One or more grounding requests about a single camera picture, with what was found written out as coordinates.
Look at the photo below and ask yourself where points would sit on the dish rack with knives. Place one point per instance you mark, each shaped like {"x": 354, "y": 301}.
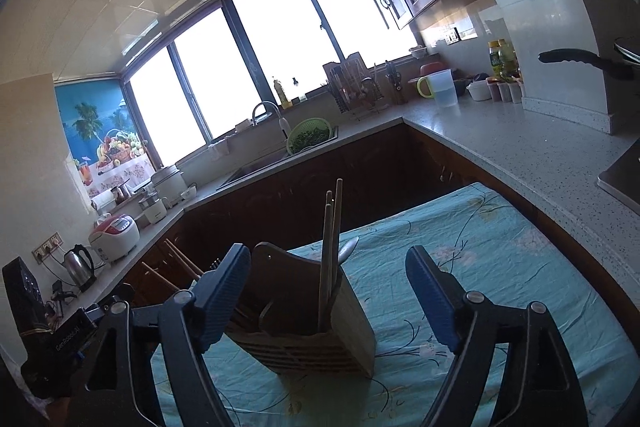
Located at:
{"x": 350, "y": 82}

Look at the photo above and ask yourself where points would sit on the steel pot with lid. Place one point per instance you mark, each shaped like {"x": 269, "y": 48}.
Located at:
{"x": 167, "y": 184}

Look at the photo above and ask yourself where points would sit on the metal fork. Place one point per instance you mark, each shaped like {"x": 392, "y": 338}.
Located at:
{"x": 215, "y": 263}

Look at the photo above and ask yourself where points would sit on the green colander with vegetables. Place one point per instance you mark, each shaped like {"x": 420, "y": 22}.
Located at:
{"x": 310, "y": 137}

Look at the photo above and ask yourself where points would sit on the green drink bottle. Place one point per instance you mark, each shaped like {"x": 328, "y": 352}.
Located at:
{"x": 507, "y": 57}
{"x": 495, "y": 59}

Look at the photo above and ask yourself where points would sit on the small white bowl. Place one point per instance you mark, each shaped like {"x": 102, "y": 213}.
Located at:
{"x": 417, "y": 52}

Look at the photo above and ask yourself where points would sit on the wooden chopstick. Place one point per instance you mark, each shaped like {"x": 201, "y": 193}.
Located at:
{"x": 329, "y": 198}
{"x": 324, "y": 267}
{"x": 182, "y": 257}
{"x": 159, "y": 277}
{"x": 336, "y": 227}

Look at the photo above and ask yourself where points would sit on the small white electric cooker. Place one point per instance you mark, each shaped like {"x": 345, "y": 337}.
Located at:
{"x": 152, "y": 209}

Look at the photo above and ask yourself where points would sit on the chrome sink faucet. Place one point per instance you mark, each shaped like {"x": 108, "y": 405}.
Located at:
{"x": 265, "y": 112}

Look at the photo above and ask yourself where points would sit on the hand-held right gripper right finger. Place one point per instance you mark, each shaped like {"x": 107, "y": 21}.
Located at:
{"x": 430, "y": 297}

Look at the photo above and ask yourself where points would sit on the white and red rice cooker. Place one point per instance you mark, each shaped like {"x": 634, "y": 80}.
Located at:
{"x": 115, "y": 237}

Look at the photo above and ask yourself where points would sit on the wall power socket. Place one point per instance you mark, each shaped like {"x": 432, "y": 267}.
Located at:
{"x": 47, "y": 246}

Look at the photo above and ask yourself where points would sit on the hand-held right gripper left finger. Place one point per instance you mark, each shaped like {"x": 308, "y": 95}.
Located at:
{"x": 225, "y": 297}

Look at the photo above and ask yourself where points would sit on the white seasoning cup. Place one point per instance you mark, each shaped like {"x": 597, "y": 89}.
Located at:
{"x": 515, "y": 93}
{"x": 492, "y": 93}
{"x": 504, "y": 93}

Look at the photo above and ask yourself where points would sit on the wooden utensil holder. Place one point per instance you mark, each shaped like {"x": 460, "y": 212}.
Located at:
{"x": 350, "y": 327}

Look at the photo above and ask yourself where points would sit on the paper towel roll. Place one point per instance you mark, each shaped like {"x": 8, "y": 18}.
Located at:
{"x": 102, "y": 202}

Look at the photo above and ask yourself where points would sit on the steel stove top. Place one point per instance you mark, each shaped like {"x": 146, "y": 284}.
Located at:
{"x": 622, "y": 179}

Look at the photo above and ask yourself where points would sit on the steel electric kettle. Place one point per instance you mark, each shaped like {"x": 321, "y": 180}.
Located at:
{"x": 80, "y": 266}

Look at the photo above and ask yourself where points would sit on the wooden base cabinets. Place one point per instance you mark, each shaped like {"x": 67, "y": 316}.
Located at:
{"x": 300, "y": 197}

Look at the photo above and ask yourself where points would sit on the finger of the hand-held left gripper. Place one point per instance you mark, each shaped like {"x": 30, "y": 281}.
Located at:
{"x": 117, "y": 293}

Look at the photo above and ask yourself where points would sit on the teal floral tablecloth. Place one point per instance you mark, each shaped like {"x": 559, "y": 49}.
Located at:
{"x": 475, "y": 247}

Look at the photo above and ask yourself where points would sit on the palm tree wall poster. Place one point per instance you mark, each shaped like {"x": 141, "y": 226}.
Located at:
{"x": 85, "y": 117}

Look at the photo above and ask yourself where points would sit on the scissors and tools holder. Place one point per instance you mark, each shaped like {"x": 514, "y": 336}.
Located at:
{"x": 395, "y": 82}

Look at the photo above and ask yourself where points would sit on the small metal coffee pot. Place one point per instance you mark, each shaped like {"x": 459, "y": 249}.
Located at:
{"x": 122, "y": 193}

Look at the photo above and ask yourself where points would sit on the kitchen window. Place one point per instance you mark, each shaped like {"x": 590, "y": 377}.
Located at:
{"x": 280, "y": 37}

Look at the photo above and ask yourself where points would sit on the yellow oil bottle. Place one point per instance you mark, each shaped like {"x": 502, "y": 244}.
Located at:
{"x": 283, "y": 94}

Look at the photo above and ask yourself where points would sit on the steel kitchen sink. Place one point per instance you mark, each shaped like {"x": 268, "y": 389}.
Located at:
{"x": 255, "y": 169}

